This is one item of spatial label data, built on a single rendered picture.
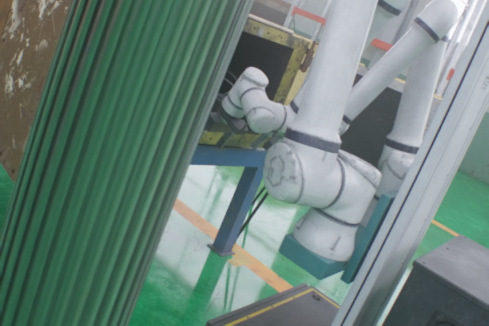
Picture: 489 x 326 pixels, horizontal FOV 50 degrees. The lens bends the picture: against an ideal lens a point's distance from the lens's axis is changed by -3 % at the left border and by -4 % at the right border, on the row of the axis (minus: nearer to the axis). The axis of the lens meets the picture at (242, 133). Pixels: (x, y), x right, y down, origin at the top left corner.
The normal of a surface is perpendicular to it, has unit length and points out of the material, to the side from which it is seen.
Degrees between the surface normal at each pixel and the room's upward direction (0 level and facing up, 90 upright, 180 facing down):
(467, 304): 90
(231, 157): 90
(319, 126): 68
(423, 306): 90
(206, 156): 90
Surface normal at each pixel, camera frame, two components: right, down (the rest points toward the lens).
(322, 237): -0.22, -0.28
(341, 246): 0.48, 0.00
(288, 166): -0.77, -0.11
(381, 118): -0.29, 0.11
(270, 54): -0.62, -0.07
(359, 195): 0.44, 0.36
